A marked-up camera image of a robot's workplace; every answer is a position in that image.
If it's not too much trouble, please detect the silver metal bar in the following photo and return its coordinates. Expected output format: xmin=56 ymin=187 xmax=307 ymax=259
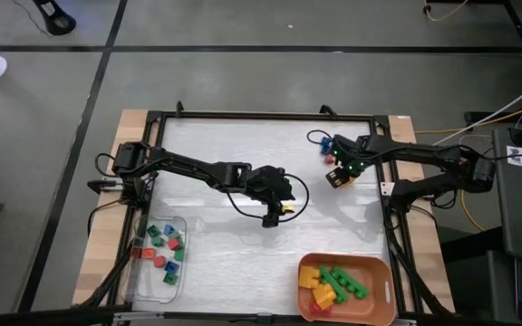
xmin=112 ymin=310 xmax=276 ymax=324

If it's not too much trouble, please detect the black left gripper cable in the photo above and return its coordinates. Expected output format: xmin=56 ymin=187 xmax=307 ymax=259
xmin=223 ymin=173 xmax=311 ymax=224

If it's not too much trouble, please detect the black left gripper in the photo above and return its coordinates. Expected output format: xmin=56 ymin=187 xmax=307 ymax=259
xmin=241 ymin=165 xmax=297 ymax=229

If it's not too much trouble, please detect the orange plastic bin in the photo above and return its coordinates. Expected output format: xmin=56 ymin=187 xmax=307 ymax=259
xmin=296 ymin=252 xmax=398 ymax=326

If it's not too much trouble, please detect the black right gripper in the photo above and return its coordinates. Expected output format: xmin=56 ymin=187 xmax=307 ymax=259
xmin=324 ymin=132 xmax=367 ymax=189

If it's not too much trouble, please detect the thin red cable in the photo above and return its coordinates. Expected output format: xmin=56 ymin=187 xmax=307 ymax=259
xmin=13 ymin=0 xmax=53 ymax=37

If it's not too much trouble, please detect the black stand base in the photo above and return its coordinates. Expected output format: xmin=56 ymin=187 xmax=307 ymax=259
xmin=33 ymin=0 xmax=78 ymax=36

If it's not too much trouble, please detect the dark grey cabinet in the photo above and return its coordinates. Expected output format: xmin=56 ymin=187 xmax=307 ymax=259
xmin=440 ymin=225 xmax=518 ymax=326

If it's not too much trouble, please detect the clear plastic bin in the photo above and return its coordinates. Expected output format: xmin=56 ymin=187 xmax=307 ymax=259
xmin=125 ymin=215 xmax=191 ymax=304

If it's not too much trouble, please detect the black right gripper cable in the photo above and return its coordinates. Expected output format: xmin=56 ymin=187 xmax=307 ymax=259
xmin=306 ymin=129 xmax=337 ymax=146

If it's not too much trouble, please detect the black cable bundle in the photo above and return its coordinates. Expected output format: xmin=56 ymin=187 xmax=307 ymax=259
xmin=430 ymin=189 xmax=460 ymax=212

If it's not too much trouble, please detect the white cable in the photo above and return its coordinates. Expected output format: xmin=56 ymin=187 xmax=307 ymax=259
xmin=421 ymin=72 xmax=522 ymax=153

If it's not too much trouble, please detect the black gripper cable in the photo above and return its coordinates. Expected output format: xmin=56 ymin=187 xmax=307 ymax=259
xmin=223 ymin=173 xmax=311 ymax=224
xmin=306 ymin=129 xmax=337 ymax=146

